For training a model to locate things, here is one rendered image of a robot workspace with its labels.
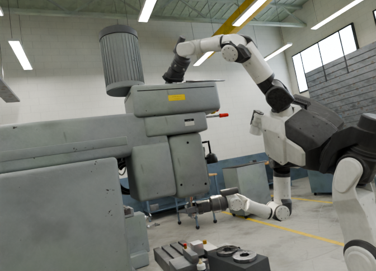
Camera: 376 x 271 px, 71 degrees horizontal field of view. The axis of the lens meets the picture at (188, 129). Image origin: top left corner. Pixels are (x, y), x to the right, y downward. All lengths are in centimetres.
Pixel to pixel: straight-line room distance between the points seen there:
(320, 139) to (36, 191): 113
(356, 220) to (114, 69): 123
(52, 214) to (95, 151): 31
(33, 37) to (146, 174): 778
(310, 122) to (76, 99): 732
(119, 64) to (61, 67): 708
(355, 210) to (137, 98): 103
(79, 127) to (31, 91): 703
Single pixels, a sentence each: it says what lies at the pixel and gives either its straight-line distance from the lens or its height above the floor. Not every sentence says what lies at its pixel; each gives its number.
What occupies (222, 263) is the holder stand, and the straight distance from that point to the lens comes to 113.
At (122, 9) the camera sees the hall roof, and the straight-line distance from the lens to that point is 901.
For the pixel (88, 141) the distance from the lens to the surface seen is 124.
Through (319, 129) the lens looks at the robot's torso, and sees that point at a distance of 126.
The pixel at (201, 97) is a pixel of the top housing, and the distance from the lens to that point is 139.
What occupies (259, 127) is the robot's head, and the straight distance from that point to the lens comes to 145.
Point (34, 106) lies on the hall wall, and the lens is 814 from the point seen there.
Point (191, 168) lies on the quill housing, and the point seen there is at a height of 145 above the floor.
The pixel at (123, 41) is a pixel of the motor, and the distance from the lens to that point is 141.
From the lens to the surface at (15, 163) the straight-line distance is 126.
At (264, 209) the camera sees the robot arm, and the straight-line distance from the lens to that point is 153.
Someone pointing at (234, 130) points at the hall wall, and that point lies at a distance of 932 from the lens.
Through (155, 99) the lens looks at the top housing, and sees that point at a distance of 130.
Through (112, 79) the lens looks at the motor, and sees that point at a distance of 136.
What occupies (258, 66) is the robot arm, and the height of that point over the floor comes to 184.
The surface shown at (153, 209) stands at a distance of 736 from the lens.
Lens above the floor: 151
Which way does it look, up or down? 6 degrees up
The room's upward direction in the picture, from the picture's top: 10 degrees counter-clockwise
